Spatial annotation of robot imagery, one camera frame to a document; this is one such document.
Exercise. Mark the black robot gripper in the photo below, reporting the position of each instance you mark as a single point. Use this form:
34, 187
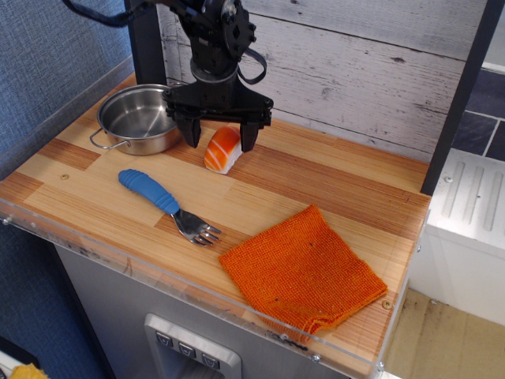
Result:
217, 97

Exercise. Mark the salmon nigiri sushi toy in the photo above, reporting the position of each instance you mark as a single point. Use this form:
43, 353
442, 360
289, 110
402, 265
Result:
223, 150

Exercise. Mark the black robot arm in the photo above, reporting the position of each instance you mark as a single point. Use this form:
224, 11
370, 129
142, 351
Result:
220, 33

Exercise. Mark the orange knitted cloth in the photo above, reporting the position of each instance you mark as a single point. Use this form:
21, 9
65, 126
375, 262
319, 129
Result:
302, 276

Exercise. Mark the small stainless steel pot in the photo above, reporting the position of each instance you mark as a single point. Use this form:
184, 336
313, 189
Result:
134, 121

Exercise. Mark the clear acrylic table guard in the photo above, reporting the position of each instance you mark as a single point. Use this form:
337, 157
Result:
158, 272

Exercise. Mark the grey cabinet with button panel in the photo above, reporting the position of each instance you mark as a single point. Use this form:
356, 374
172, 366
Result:
158, 327

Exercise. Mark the white grooved side unit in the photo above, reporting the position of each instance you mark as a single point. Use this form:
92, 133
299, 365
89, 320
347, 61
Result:
460, 254

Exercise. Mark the dark metal frame post left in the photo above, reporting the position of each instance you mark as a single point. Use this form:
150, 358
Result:
147, 51

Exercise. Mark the dark metal frame post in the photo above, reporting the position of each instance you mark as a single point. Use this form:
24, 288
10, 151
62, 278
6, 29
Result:
147, 51
479, 48

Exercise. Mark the blue handled metal fork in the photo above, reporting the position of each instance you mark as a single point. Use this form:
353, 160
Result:
192, 227

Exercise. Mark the dark metal frame post right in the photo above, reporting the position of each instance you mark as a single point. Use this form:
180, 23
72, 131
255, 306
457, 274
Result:
479, 48

